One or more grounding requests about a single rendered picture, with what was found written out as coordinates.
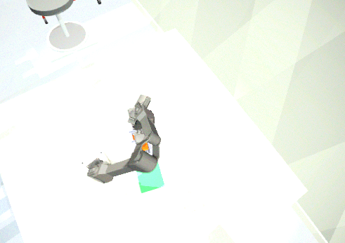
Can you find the orange l-shaped part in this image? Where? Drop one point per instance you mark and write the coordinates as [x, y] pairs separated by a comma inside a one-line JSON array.
[[145, 147]]

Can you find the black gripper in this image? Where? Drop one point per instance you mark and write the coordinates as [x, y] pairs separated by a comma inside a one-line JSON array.
[[138, 134]]

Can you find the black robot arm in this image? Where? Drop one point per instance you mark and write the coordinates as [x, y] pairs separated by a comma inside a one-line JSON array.
[[139, 161]]

